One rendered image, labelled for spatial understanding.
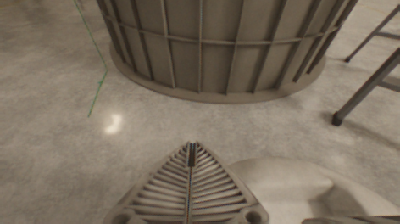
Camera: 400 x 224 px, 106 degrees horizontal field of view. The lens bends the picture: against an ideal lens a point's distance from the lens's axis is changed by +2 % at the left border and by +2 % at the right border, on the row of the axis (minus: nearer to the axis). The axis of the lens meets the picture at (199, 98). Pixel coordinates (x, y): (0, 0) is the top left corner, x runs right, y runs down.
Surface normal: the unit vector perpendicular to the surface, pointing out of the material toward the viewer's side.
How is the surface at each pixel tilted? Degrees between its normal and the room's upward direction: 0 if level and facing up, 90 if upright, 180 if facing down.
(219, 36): 90
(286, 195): 68
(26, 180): 0
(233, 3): 90
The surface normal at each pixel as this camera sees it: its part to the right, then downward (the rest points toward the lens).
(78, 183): 0.02, -0.71
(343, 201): -0.91, -0.01
